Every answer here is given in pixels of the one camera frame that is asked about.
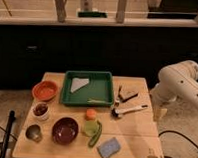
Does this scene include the white handled brush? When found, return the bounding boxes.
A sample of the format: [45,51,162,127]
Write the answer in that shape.
[112,105,147,119]

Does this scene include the black pole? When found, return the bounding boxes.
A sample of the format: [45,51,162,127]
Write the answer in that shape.
[0,110,15,158]

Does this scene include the small fork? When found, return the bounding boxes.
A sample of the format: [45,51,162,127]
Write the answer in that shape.
[114,85,122,107]

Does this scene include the small white bowl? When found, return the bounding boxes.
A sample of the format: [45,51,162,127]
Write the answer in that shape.
[32,102,50,121]

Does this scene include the green base of post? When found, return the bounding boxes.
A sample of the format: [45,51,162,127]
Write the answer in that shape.
[78,11,107,18]

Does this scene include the metal cup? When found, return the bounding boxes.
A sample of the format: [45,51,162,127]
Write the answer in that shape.
[25,124,42,142]

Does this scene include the blue sponge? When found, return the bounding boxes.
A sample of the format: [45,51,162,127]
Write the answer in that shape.
[97,137,121,158]

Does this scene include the purple bowl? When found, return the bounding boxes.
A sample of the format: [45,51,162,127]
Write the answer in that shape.
[52,117,79,145]

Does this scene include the black cable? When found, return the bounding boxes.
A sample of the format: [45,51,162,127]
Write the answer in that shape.
[156,129,198,158]

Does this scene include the green plastic tray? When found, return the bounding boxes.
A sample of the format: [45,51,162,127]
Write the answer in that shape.
[59,70,115,107]

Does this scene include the light green cup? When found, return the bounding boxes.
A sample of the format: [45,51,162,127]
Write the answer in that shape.
[83,120,99,137]

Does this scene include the orange bowl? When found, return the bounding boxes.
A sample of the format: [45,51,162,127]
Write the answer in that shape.
[32,81,58,101]

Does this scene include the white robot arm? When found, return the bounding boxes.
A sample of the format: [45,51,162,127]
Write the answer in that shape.
[150,60,198,122]

